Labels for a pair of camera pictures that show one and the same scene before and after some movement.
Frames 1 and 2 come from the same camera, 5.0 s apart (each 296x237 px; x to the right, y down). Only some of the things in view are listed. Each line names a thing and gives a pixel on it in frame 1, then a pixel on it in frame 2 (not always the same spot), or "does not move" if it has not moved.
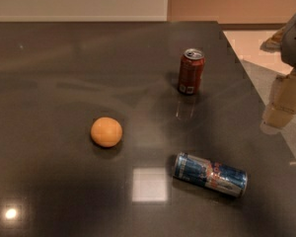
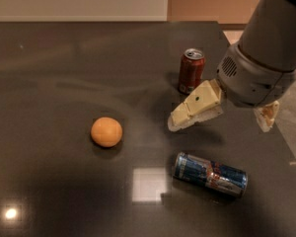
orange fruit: x=107 y=131 does not move
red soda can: x=190 y=73 does not move
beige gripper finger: x=287 y=101 → x=203 y=105
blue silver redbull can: x=211 y=175 does not move
